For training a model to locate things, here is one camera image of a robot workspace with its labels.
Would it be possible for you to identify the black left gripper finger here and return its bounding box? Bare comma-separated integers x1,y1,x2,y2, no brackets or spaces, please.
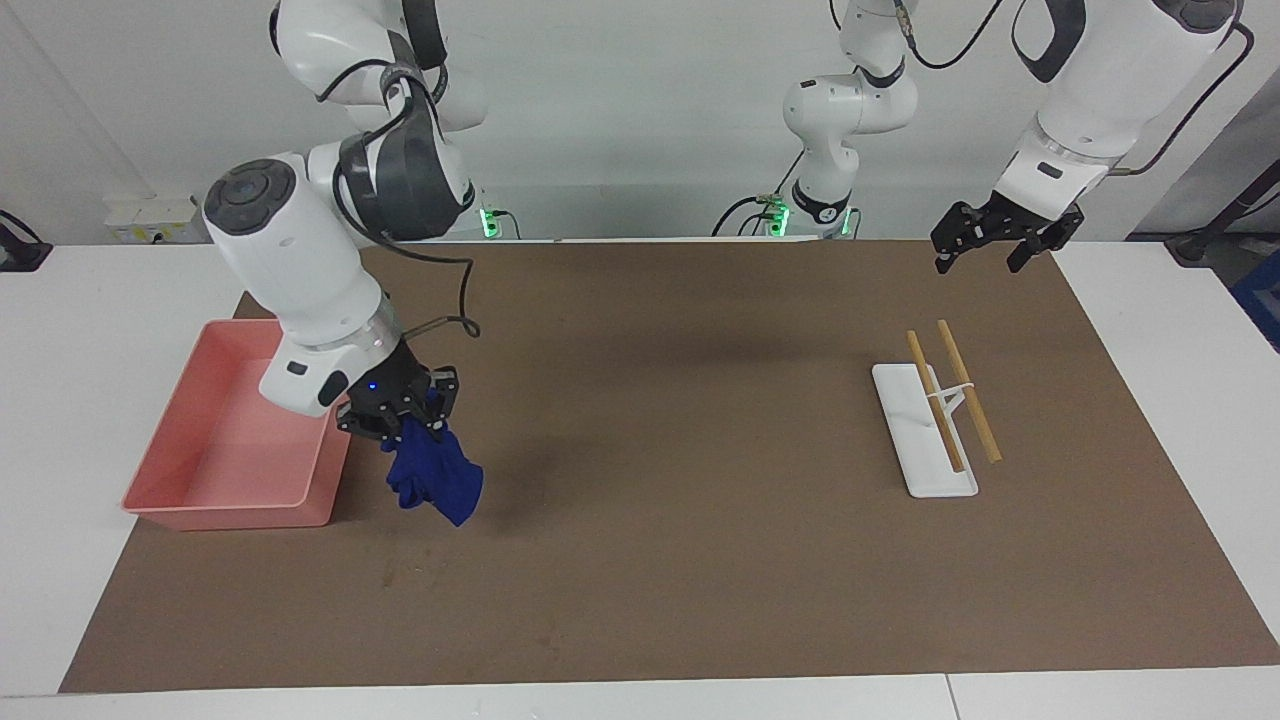
932,210,976,274
1007,238,1061,274

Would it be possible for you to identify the blue towel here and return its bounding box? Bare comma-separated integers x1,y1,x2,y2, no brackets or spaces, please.
380,415,486,528

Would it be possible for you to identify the pink plastic bin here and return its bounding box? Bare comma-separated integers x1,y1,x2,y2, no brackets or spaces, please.
122,320,353,531

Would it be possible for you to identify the wooden rack rod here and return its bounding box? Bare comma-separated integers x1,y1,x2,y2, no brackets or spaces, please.
937,320,1002,463
906,330,966,473

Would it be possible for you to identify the black stand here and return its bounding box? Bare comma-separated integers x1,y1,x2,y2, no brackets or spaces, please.
1165,160,1280,266

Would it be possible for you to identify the blue crate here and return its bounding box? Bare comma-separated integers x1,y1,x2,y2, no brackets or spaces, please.
1232,250,1280,353

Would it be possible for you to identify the brown table mat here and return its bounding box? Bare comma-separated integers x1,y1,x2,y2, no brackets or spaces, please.
58,238,1280,694

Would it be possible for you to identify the black clamp object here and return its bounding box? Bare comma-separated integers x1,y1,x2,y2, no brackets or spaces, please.
0,210,51,273

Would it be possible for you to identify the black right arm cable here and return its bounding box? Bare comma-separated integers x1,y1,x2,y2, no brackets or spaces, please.
318,60,481,341

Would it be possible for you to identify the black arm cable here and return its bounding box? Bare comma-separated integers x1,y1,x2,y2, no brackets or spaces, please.
318,60,481,341
895,0,1257,179

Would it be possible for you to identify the black base cable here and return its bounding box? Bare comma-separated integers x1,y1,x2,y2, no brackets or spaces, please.
712,195,791,239

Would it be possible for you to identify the white wall socket box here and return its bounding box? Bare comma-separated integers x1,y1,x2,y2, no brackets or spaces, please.
104,195,207,244

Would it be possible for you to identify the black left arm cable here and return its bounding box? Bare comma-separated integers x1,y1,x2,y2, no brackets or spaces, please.
895,0,1257,179

